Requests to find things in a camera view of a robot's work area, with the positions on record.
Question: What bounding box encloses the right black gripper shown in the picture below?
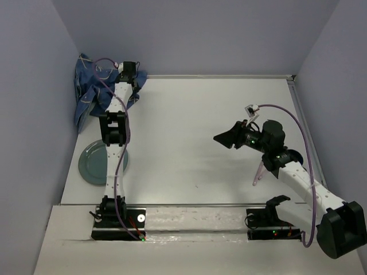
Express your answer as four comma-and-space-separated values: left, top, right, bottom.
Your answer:
212, 119, 269, 154

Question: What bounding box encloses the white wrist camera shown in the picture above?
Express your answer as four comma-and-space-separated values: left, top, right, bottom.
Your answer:
245, 104, 260, 124
114, 62, 124, 73

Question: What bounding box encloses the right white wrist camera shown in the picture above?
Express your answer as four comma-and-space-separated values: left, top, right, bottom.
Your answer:
245, 104, 260, 124

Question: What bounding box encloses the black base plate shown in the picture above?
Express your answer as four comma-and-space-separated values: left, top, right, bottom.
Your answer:
244, 209, 302, 241
89, 207, 146, 241

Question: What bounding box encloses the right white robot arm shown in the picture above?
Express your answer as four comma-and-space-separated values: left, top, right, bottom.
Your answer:
213, 120, 366, 259

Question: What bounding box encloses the pink handled fork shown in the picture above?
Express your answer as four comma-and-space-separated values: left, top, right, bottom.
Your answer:
252, 161, 264, 186

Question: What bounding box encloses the teal ceramic plate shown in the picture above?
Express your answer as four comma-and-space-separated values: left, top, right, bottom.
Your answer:
78, 140, 128, 187

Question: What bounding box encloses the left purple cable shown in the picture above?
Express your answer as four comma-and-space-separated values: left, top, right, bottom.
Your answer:
93, 57, 144, 241

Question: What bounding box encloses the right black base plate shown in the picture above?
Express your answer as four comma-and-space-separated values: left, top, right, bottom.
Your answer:
244, 209, 302, 241

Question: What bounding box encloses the blue embroidered cloth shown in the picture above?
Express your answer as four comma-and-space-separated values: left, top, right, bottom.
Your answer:
73, 52, 149, 134

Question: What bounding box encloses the dark blue mug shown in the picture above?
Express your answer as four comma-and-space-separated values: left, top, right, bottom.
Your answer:
288, 149, 304, 165

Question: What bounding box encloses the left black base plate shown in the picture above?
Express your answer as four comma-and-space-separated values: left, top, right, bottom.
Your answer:
89, 207, 146, 241

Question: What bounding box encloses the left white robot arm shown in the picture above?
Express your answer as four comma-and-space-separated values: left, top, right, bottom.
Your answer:
92, 61, 131, 231

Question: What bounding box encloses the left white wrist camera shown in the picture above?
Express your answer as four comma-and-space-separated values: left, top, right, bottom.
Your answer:
114, 62, 124, 73

